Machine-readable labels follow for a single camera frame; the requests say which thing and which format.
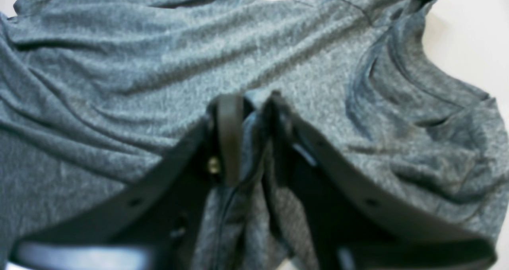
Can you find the grey t-shirt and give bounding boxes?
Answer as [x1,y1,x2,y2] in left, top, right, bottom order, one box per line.
[1,0,508,270]

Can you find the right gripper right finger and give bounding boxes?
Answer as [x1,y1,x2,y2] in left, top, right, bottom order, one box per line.
[262,92,497,270]

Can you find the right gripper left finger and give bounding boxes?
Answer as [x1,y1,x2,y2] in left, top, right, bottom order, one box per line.
[8,94,244,270]

